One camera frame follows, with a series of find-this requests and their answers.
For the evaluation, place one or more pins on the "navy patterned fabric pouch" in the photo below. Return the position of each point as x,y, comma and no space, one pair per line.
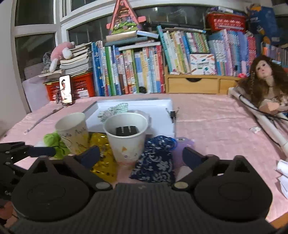
155,164

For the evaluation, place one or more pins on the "red basket on books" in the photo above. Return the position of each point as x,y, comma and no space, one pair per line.
220,21

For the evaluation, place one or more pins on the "paper cup with black scribbles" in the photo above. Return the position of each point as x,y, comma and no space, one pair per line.
73,132

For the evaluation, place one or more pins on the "white shallow box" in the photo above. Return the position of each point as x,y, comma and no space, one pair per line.
156,109

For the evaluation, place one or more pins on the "pink plush toy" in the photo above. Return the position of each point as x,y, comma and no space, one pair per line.
60,52

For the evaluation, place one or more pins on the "black binder clip on box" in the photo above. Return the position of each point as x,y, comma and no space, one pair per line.
173,114

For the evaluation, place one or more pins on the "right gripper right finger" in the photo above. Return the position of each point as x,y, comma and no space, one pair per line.
200,165

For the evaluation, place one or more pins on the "row of upright books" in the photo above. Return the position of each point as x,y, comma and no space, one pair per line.
130,63

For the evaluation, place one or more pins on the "right row of books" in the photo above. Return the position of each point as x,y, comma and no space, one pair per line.
234,51

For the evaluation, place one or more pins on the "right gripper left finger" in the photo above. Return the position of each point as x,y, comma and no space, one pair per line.
81,165

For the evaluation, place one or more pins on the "brown haired doll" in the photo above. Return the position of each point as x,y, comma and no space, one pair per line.
266,86

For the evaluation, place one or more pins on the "stack of lying books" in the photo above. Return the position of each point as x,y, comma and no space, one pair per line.
80,62

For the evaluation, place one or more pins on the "blue cardboard box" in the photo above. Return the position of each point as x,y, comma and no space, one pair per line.
262,21

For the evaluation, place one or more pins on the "purple soft pouch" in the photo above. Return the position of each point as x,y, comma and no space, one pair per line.
180,168

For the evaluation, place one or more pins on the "paper cup with binder clips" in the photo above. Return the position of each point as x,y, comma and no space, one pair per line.
126,149

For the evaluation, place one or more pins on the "grey plush toy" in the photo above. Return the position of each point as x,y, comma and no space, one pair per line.
46,62

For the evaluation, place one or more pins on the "green white checked cloth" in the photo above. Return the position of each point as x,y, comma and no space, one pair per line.
111,111

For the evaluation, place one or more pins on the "white plastic tube frame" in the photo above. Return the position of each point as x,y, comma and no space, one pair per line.
274,126

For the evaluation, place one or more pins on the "triangular decorated toy house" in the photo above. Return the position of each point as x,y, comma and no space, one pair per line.
124,19

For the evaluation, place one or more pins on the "pink tablecloth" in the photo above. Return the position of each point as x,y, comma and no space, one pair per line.
217,124

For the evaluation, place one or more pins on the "black binder clips in cup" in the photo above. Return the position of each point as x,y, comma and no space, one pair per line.
126,131

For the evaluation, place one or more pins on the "smartphone on stand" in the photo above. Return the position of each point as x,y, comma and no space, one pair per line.
65,90

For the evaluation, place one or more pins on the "red plastic crate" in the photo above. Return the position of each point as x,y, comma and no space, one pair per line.
83,86

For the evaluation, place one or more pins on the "gold sequin bow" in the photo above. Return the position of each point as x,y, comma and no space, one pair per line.
106,167

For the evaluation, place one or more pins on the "miniature bicycle model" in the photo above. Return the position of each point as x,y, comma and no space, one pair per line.
58,97

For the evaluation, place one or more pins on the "white patterned box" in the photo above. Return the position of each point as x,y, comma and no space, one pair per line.
202,64

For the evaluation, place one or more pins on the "wooden drawer organiser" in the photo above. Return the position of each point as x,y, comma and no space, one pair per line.
198,84

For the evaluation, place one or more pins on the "small white paper scrap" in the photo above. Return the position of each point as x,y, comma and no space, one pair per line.
255,129

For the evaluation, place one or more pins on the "green fabric scrunchie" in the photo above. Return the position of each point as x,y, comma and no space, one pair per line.
54,140

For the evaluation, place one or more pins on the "crumpled white paper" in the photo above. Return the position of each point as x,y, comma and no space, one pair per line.
282,168

